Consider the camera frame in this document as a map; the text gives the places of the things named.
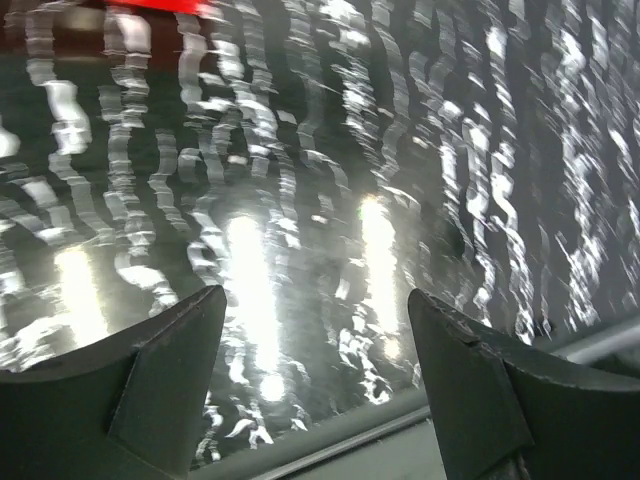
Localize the red plastic bin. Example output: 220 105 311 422
109 0 211 15

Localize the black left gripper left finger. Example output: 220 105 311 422
1 286 227 479

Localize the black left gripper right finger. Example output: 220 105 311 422
408 289 639 479

